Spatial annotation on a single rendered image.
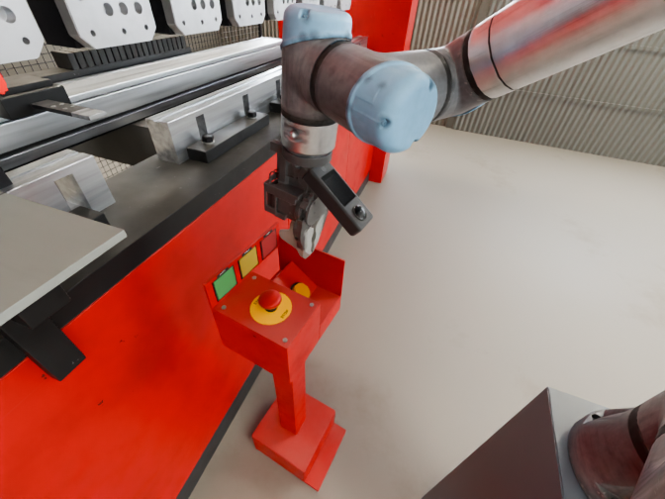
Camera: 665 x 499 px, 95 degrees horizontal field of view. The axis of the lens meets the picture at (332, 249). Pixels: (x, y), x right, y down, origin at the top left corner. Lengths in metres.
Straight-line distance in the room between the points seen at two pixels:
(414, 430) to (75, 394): 1.04
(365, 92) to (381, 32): 2.00
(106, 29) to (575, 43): 0.62
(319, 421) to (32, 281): 0.94
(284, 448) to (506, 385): 0.92
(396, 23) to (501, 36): 1.92
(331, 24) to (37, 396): 0.60
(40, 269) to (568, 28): 0.50
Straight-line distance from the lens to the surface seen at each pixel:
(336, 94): 0.33
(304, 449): 1.14
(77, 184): 0.68
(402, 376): 1.40
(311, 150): 0.41
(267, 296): 0.53
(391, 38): 2.29
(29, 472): 0.70
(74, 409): 0.68
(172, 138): 0.80
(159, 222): 0.63
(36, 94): 0.89
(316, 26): 0.37
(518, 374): 1.61
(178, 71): 1.21
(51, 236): 0.43
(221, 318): 0.58
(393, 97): 0.29
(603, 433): 0.53
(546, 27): 0.35
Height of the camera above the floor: 1.22
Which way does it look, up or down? 41 degrees down
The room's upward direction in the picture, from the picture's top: 4 degrees clockwise
